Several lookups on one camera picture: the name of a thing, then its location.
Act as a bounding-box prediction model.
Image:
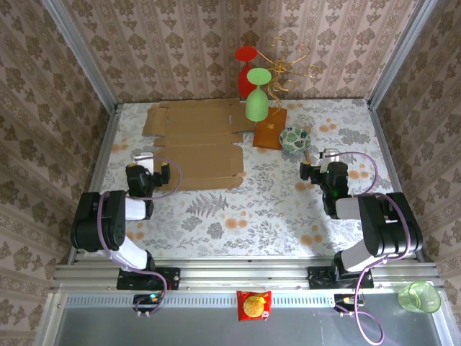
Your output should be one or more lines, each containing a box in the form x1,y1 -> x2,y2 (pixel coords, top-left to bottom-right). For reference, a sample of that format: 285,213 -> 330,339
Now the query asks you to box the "aluminium mounting rail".
50,257 -> 442,293

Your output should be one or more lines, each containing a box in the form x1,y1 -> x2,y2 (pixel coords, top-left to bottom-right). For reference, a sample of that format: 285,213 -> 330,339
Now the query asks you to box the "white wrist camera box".
135,151 -> 156,169
319,147 -> 339,164

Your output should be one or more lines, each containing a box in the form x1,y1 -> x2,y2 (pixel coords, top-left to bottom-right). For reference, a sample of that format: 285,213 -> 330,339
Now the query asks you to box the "aluminium frame post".
367,0 -> 439,109
42,0 -> 118,112

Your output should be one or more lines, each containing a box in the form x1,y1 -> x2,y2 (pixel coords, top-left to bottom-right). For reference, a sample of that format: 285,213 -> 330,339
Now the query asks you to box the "wooden spoon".
302,124 -> 314,164

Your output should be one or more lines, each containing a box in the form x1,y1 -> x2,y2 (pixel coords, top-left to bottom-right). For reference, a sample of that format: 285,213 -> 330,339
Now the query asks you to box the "green transparent plastic cup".
397,280 -> 442,314

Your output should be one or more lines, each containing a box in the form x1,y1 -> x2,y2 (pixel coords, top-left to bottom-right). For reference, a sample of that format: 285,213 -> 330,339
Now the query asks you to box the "red snack packet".
236,290 -> 273,321

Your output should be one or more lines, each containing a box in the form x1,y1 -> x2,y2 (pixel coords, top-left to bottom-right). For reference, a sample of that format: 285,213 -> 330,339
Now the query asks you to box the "small black connector board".
133,293 -> 161,313
334,293 -> 364,313

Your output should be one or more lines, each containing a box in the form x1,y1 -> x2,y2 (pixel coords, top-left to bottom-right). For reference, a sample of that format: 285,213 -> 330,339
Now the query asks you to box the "leaf-patterned ceramic bowl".
279,126 -> 313,154

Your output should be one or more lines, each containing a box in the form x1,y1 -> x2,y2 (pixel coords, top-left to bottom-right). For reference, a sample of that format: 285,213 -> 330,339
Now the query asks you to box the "gold wire glass rack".
257,35 -> 321,109

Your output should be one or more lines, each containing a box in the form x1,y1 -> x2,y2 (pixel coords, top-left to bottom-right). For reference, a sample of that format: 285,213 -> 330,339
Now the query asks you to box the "brown wooden rack base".
251,106 -> 289,151

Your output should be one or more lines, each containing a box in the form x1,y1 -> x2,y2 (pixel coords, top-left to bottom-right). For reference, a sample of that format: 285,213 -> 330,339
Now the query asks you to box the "grey metal tray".
34,292 -> 461,346

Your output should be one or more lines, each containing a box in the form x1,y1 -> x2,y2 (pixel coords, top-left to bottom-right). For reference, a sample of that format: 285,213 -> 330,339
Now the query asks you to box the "green plastic goblet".
244,67 -> 273,122

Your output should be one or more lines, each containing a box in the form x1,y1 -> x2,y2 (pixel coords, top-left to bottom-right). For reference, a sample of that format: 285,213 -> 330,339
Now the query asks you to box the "red plastic goblet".
234,45 -> 259,99

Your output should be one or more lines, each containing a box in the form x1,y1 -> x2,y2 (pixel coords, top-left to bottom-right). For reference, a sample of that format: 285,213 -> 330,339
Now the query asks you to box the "brown cardboard box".
141,97 -> 257,192

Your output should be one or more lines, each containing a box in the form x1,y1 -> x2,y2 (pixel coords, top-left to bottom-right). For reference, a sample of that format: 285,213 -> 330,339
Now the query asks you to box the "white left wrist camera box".
135,151 -> 156,169

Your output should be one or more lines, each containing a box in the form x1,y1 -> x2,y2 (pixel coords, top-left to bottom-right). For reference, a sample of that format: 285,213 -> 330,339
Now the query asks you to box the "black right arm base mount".
308,265 -> 375,290

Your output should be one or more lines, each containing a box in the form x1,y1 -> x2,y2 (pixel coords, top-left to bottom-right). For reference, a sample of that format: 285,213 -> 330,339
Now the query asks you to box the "aluminium table side rail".
367,100 -> 424,262
67,104 -> 122,266

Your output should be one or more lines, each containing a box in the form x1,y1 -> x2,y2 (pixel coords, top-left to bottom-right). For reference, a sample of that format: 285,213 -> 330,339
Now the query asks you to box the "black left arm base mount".
116,266 -> 181,291

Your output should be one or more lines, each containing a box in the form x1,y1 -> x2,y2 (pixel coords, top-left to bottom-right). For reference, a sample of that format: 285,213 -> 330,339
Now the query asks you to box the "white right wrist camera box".
319,147 -> 339,164

